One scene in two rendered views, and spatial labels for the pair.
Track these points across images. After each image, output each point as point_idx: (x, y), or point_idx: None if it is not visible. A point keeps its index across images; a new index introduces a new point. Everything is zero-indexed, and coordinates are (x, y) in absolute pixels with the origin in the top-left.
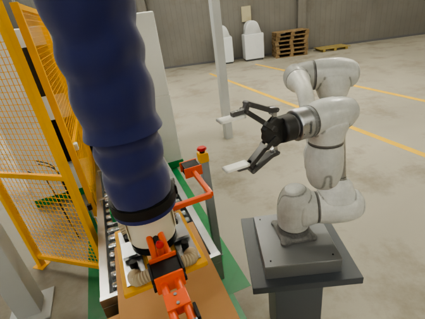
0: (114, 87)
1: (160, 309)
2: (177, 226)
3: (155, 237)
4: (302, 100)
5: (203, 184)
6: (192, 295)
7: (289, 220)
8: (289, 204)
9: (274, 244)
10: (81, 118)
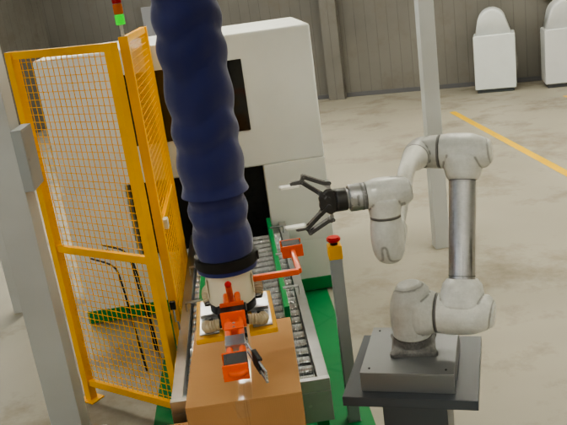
0: (209, 157)
1: None
2: (259, 298)
3: None
4: None
5: (295, 261)
6: None
7: (398, 323)
8: (398, 300)
9: (382, 355)
10: (183, 179)
